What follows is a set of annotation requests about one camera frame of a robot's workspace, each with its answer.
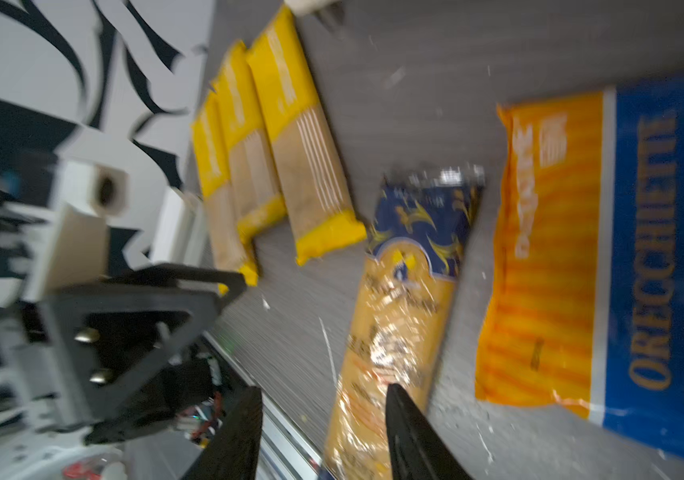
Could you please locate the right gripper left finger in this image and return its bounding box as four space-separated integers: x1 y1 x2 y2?
181 386 263 480

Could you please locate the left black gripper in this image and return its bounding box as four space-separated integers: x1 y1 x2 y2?
0 264 247 429

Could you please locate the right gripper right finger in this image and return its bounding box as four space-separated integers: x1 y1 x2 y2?
385 383 472 480

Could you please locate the yellow spaghetti bag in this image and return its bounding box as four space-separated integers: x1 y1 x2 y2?
247 6 367 265
213 40 287 243
191 92 258 287

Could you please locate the blue gold spaghetti bag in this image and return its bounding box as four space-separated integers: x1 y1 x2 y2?
319 164 485 479

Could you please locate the blue orange orecchiette bag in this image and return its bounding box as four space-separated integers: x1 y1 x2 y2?
475 73 684 459

